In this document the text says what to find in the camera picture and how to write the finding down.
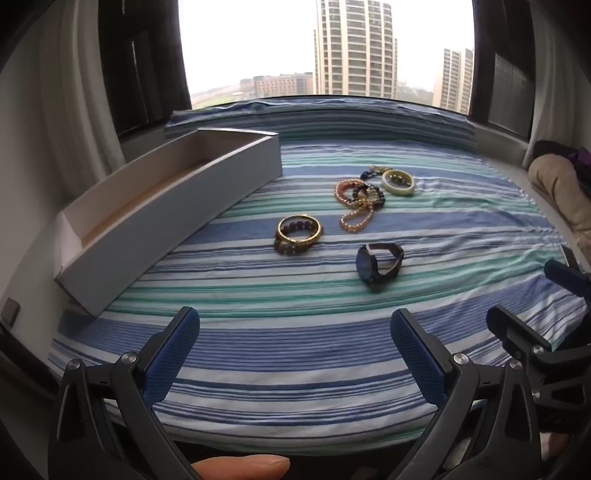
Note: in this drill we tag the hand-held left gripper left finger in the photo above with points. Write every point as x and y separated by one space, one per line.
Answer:
171 355

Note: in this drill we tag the dark cloth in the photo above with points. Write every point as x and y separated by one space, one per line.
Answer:
551 148

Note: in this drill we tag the dark window blind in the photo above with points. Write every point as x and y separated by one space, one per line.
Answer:
138 64
505 78

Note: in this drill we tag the grey wall socket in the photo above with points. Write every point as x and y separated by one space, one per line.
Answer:
10 310

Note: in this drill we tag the pale jade bangle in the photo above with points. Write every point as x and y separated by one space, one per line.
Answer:
397 191

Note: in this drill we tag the purple cloth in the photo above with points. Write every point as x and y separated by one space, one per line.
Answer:
581 157

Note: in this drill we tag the beige blanket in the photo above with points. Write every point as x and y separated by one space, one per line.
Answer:
561 194

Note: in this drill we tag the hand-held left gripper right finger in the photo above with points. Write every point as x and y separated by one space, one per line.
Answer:
418 355

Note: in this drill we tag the white curtain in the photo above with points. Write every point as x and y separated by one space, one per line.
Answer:
78 83
561 69

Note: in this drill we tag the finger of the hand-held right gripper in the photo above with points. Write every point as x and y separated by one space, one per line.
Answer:
512 325
565 277

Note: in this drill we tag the person's left hand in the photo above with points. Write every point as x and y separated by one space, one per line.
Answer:
240 467

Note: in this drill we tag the long white cardboard box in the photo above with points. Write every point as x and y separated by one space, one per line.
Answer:
152 221

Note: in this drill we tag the gold bangle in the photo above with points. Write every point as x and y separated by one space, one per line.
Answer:
295 240

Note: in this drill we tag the black wristwatch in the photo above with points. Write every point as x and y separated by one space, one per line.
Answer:
367 267

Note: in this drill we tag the blue green striped bed sheet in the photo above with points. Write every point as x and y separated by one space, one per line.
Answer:
286 323

